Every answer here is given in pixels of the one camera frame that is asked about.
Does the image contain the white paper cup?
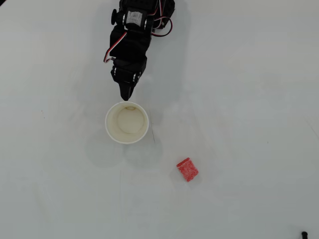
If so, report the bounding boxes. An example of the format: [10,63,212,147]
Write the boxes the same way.
[105,101,150,145]

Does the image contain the red cube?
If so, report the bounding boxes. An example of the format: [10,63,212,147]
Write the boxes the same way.
[176,157,199,182]

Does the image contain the red white black gripper cable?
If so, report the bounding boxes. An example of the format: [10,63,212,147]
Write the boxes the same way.
[103,29,129,64]

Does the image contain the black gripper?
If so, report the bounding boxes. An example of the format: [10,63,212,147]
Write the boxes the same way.
[109,8,154,102]

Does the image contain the red black arm cable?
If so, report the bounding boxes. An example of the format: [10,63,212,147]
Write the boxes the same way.
[149,0,173,38]

